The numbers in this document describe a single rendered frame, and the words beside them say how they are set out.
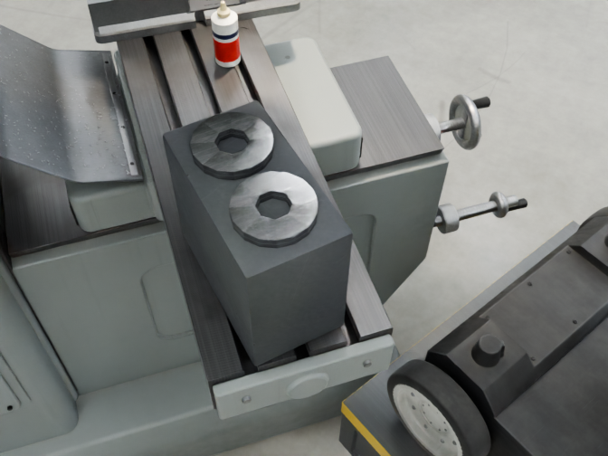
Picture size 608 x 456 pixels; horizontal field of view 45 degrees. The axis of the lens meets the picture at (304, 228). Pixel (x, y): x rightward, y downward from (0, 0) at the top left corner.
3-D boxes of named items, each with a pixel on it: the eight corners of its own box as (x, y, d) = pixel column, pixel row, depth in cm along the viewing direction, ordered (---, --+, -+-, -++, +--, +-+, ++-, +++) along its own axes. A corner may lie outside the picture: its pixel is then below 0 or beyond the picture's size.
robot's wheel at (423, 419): (479, 471, 128) (505, 427, 112) (459, 489, 126) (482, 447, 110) (400, 389, 137) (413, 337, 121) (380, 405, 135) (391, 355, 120)
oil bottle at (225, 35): (237, 50, 119) (232, -9, 110) (243, 65, 116) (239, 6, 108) (213, 54, 118) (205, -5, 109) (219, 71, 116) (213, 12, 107)
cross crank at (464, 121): (466, 118, 160) (476, 78, 151) (490, 156, 154) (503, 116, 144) (399, 135, 157) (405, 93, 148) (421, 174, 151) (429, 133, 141)
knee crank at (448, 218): (517, 195, 159) (524, 177, 154) (530, 216, 156) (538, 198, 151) (425, 220, 155) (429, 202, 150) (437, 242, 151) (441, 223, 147)
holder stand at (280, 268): (264, 200, 100) (258, 89, 84) (345, 326, 88) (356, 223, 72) (182, 233, 96) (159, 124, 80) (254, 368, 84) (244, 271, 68)
